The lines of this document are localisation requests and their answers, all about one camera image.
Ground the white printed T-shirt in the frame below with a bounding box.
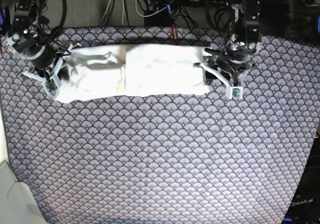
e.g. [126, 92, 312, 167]
[54, 43, 210, 104]

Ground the patterned grey table cloth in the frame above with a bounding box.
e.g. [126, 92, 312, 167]
[0, 36, 320, 224]

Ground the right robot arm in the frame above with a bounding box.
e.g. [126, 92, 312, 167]
[0, 0, 75, 95]

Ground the black OpenArm box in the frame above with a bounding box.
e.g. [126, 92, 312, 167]
[282, 137, 320, 224]

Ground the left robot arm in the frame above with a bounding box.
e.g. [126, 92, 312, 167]
[194, 0, 262, 100]

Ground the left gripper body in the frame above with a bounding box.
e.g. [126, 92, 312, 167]
[193, 40, 262, 100]

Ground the white cables bundle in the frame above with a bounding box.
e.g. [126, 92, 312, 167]
[74, 0, 168, 26]

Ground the red clamp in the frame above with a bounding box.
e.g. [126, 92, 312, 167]
[169, 27, 179, 41]

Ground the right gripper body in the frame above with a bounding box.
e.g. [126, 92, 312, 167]
[4, 30, 80, 95]

